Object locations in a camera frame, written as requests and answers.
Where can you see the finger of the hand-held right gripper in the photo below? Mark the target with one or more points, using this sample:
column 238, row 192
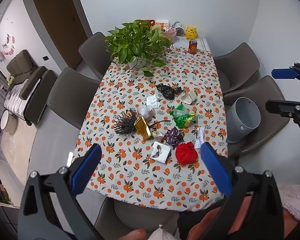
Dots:
column 282, row 107
column 283, row 73

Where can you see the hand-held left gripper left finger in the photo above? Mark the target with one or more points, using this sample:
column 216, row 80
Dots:
column 87, row 170

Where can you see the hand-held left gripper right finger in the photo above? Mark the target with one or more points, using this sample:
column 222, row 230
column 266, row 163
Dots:
column 215, row 170

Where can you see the red plastic bag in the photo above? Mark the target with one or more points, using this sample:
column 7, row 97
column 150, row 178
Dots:
column 186, row 153

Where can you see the white paper slip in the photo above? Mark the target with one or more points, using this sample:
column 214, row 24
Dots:
column 199, row 137

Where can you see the grey trash bin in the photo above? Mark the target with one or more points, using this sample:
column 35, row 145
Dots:
column 242, row 115

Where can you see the purple foil wrapper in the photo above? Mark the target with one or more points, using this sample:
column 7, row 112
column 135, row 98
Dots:
column 173, row 136

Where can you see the white card packet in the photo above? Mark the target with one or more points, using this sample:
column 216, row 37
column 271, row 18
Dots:
column 161, row 152

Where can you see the yellow green snack bag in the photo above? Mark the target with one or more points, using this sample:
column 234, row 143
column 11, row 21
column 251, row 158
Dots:
column 186, row 120

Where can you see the small candy wrapper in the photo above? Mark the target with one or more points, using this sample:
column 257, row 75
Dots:
column 158, row 134

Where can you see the gold foil bag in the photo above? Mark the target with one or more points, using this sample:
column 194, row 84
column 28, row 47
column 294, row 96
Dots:
column 142, row 128

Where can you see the beige paper cup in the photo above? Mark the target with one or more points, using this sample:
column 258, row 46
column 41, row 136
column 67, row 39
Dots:
column 189, row 97

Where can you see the clear plastic wrap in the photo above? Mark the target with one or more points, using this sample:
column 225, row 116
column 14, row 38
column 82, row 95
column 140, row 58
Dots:
column 146, row 112

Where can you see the black plastic bag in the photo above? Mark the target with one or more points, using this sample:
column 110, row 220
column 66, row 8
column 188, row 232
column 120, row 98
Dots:
column 167, row 91

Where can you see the white wrapper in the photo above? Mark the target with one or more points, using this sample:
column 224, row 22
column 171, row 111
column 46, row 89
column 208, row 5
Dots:
column 153, row 101

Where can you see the grey leather dining chair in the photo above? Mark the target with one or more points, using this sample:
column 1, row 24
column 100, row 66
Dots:
column 270, row 92
column 96, row 50
column 72, row 95
column 237, row 62
column 140, row 217

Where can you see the orange-print tablecloth table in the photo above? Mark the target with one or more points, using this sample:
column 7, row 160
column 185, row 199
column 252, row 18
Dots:
column 130, row 175

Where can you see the beige rug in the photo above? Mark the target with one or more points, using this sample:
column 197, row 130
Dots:
column 20, row 142

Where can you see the dark tv cabinet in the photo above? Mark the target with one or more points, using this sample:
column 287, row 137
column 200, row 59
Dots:
column 2, row 205

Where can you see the round white coffee table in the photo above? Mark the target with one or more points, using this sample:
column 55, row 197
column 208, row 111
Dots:
column 7, row 121

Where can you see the red drink can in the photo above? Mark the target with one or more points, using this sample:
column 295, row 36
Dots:
column 193, row 47

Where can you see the yellow tiger toy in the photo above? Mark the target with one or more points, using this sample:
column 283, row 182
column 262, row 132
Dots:
column 192, row 32

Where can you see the grey sofa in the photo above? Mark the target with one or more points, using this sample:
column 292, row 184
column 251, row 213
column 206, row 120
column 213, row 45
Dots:
column 30, row 87

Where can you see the small white desk fan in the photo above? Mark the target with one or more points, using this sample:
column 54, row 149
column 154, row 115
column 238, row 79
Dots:
column 178, row 30

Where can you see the small plush toy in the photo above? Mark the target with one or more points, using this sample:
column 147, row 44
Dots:
column 10, row 80

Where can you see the pink plastic container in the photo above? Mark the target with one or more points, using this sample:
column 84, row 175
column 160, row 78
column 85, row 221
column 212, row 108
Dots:
column 168, row 33

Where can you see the green potted pothos plant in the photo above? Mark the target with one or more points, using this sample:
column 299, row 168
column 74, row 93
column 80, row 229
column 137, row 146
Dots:
column 130, row 40

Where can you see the red gift box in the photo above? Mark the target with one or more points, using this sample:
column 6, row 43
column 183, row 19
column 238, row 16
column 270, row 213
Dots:
column 147, row 23

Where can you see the brown wooden door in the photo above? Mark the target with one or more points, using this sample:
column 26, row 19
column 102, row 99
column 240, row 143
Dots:
column 57, row 17

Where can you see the black wall switch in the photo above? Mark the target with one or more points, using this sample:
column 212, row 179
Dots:
column 46, row 58

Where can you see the pink wall banner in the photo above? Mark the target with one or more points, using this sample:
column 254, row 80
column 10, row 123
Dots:
column 6, row 50

